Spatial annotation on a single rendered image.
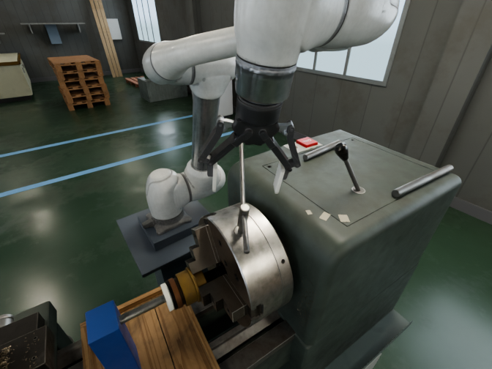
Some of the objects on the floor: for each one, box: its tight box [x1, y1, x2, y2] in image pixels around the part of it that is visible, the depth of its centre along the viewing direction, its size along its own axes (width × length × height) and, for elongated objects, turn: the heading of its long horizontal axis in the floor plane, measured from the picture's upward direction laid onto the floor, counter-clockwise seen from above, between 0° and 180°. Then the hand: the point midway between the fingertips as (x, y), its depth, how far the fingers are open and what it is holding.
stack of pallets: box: [47, 55, 111, 111], centre depth 583 cm, size 130×90×93 cm
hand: (246, 184), depth 55 cm, fingers open, 13 cm apart
